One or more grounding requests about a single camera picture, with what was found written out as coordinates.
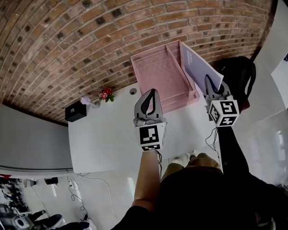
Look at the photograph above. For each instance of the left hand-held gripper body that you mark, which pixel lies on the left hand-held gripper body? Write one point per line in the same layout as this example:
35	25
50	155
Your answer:
149	134

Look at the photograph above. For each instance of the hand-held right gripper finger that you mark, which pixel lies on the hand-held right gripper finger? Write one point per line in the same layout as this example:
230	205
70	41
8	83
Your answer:
225	91
209	87

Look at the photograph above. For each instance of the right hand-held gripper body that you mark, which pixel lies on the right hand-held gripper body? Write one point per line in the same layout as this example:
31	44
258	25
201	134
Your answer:
225	112

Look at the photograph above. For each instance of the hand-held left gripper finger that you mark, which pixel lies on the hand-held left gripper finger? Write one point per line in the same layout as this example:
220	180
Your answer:
158	105
139	104

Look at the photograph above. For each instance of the lavender paper folder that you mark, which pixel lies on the lavender paper folder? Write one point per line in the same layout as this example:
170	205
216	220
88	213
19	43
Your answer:
198	65

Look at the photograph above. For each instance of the pink mesh tray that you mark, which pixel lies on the pink mesh tray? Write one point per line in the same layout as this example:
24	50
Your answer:
162	74

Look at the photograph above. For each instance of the person's left forearm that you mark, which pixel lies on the person's left forearm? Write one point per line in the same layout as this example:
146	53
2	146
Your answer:
146	177

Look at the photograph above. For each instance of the person's right forearm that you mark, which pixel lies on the person's right forearm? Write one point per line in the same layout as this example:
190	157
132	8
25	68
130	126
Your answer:
231	148

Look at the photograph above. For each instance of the black backpack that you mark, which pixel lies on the black backpack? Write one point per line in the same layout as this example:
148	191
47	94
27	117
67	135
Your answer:
243	76

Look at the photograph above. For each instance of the red flower bunch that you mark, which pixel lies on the red flower bunch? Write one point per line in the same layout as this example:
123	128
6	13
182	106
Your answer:
106	94

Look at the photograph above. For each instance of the person's white left shoe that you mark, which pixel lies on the person's white left shoe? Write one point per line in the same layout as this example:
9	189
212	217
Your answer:
180	160

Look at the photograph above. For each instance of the person's white shoe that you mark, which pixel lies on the person's white shoe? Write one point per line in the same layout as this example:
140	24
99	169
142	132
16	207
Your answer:
180	160
194	153

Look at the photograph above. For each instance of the person's left leg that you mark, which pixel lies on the person's left leg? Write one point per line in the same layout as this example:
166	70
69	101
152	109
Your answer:
173	169

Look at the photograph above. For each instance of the person's leg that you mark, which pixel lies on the person's leg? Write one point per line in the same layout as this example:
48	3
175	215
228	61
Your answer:
204	160
173	169

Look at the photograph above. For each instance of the person's white right shoe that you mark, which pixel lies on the person's white right shoe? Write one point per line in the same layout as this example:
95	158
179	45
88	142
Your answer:
194	153

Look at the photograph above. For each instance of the small lilac figurine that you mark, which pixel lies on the small lilac figurine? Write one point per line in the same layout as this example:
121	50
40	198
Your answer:
90	102

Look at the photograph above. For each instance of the person's right leg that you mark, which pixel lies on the person's right leg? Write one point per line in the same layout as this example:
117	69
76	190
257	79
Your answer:
204	160

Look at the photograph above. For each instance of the black box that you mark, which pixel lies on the black box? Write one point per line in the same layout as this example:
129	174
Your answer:
75	111

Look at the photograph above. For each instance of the person's torso in black shirt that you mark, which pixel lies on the person's torso in black shirt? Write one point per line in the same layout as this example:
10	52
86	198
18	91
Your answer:
213	202

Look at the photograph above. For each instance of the white power strip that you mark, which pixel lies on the white power strip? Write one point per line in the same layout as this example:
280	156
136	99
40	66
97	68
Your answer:
72	184

